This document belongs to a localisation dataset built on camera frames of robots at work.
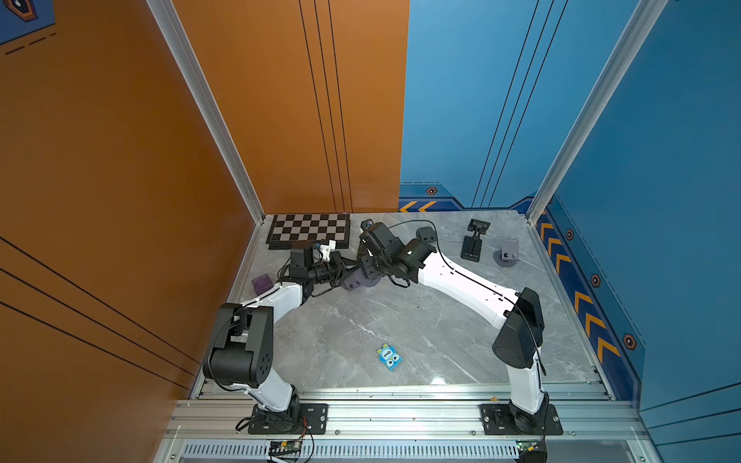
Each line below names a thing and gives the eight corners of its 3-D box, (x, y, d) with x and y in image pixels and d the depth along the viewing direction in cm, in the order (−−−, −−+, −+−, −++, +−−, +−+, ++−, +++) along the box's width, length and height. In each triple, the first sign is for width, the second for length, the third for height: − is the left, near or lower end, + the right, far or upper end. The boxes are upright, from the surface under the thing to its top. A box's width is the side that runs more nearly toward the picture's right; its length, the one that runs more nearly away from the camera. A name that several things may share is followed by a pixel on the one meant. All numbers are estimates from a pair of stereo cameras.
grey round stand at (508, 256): (495, 267, 106) (501, 256, 101) (490, 250, 112) (495, 239, 106) (517, 267, 106) (524, 256, 101) (511, 250, 112) (517, 239, 106)
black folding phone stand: (460, 258, 109) (468, 235, 99) (462, 240, 115) (470, 216, 104) (478, 262, 108) (488, 239, 97) (479, 243, 114) (489, 219, 103)
